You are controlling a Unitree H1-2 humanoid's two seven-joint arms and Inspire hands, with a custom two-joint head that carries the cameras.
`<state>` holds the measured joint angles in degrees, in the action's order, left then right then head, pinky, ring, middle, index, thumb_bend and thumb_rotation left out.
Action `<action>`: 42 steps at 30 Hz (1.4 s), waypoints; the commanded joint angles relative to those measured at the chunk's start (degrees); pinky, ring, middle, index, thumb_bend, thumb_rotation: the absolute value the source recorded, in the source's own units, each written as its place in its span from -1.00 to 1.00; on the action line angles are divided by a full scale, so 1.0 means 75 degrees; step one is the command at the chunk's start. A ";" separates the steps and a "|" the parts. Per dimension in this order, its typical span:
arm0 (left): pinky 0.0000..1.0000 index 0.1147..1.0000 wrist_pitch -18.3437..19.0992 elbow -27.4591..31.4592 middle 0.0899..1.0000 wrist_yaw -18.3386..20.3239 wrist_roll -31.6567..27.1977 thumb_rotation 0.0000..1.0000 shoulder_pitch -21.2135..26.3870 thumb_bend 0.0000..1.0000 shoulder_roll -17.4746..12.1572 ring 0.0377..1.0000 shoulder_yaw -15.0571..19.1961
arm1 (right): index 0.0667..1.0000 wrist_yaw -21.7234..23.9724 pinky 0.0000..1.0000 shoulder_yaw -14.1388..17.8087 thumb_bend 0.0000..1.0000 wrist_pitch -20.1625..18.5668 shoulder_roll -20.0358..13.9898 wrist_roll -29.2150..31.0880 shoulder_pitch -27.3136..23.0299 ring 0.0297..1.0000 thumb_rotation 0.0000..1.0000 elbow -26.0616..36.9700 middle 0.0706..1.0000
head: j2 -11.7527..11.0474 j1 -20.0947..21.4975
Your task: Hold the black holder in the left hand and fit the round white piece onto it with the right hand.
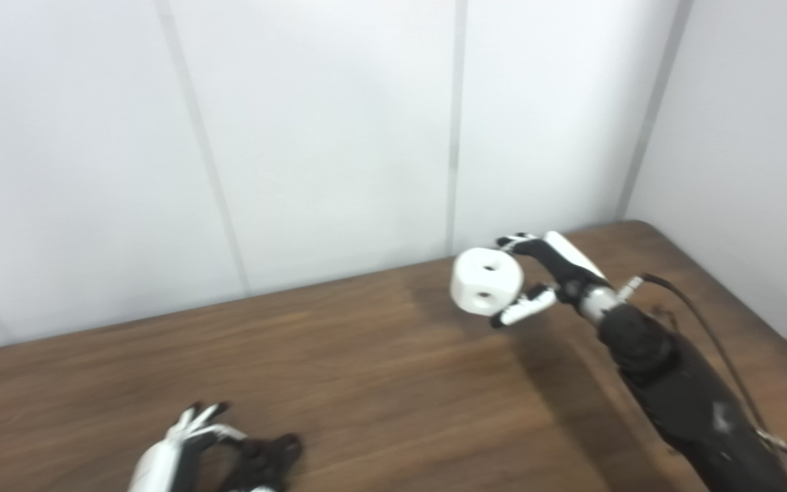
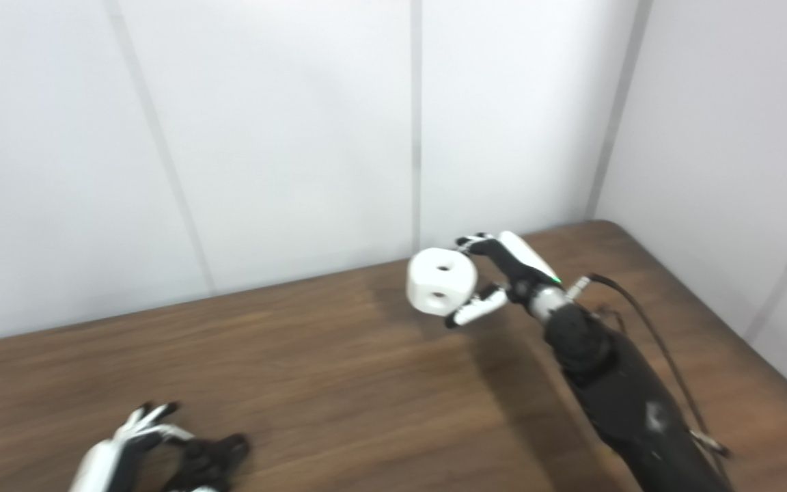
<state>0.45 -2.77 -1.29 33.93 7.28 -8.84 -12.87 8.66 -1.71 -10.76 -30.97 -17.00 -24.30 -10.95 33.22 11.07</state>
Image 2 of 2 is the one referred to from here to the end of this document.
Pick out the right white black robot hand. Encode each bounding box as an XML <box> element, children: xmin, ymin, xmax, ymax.
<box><xmin>445</xmin><ymin>231</ymin><xmax>562</xmax><ymax>329</ymax></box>

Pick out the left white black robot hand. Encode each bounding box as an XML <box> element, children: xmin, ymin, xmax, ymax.
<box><xmin>69</xmin><ymin>402</ymin><xmax>196</xmax><ymax>492</ymax></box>

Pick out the round white plastic piece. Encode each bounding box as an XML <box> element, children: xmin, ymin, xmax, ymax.
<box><xmin>406</xmin><ymin>247</ymin><xmax>478</xmax><ymax>317</ymax></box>

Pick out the black flanged holder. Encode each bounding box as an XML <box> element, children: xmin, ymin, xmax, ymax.
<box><xmin>165</xmin><ymin>434</ymin><xmax>251</xmax><ymax>492</ymax></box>

